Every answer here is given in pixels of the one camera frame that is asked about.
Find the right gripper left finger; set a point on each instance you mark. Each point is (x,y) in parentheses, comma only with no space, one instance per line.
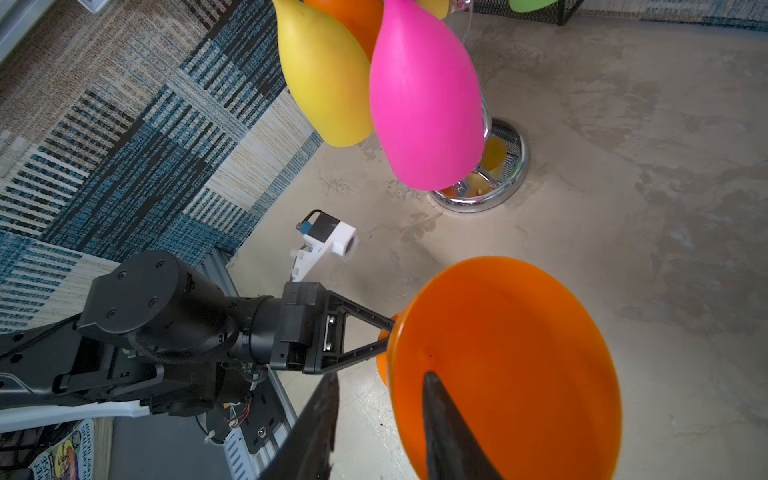
(307,450)

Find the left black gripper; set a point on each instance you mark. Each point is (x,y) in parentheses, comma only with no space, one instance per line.
(309,336)

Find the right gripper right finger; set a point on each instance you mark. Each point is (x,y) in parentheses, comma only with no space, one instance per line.
(452,451)

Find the orange front wine glass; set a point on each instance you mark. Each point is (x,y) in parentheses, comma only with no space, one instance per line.
(524,363)

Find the orange wine glass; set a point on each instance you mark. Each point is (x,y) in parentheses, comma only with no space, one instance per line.
(524,363)
(363,18)

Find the chrome wine glass rack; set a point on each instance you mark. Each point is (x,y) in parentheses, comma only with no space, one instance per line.
(499,174)

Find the pink wine glass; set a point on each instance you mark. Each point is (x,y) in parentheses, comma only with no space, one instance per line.
(425,99)

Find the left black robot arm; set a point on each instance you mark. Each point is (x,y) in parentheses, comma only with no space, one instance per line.
(157,337)

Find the orange back wine glass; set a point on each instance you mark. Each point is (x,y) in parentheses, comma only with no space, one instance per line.
(363,18)

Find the amber yellow wine glass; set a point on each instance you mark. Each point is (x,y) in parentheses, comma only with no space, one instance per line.
(438,8)

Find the green wine glass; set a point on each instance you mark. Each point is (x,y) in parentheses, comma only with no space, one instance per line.
(528,6)

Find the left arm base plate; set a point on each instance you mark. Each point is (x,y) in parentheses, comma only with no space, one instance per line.
(252,446)

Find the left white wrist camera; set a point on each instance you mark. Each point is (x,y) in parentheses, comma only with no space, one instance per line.
(323,235)

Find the black wire shelf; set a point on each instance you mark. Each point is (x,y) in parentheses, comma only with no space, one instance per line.
(550,12)

